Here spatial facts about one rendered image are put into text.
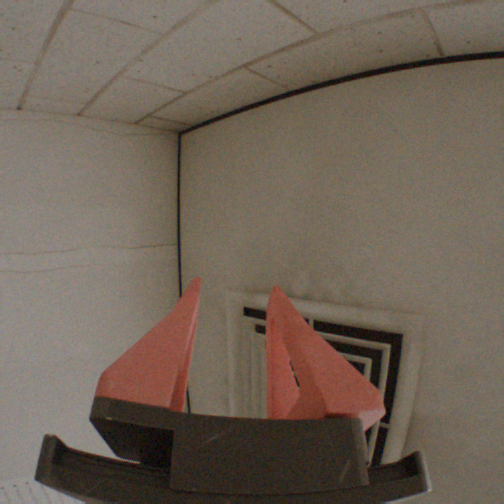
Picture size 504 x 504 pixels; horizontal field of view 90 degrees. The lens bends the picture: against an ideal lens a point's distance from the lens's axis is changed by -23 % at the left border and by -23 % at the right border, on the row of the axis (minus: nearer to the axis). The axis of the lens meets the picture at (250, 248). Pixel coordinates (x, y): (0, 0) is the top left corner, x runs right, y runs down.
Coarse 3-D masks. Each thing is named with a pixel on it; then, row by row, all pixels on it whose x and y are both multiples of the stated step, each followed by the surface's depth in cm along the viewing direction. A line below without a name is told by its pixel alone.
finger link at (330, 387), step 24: (288, 312) 12; (288, 336) 11; (312, 336) 11; (288, 360) 13; (312, 360) 9; (336, 360) 9; (288, 384) 13; (312, 384) 9; (336, 384) 8; (360, 384) 8; (288, 408) 12; (312, 408) 8; (336, 408) 7; (360, 408) 8; (384, 408) 8
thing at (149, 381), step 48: (192, 288) 13; (144, 336) 9; (192, 336) 13; (144, 384) 7; (144, 432) 7; (192, 432) 6; (240, 432) 7; (288, 432) 7; (336, 432) 7; (192, 480) 6; (240, 480) 6; (288, 480) 6; (336, 480) 6
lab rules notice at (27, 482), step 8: (8, 480) 67; (16, 480) 69; (24, 480) 72; (32, 480) 74; (0, 488) 63; (8, 488) 66; (16, 488) 68; (24, 488) 71; (32, 488) 73; (40, 488) 76; (48, 488) 78; (0, 496) 62; (8, 496) 65; (16, 496) 67; (24, 496) 70; (32, 496) 72; (40, 496) 75; (48, 496) 77; (56, 496) 80; (64, 496) 82
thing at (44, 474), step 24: (48, 456) 5; (72, 456) 6; (96, 456) 6; (408, 456) 7; (48, 480) 5; (72, 480) 5; (96, 480) 5; (120, 480) 6; (144, 480) 6; (168, 480) 6; (384, 480) 6; (408, 480) 6
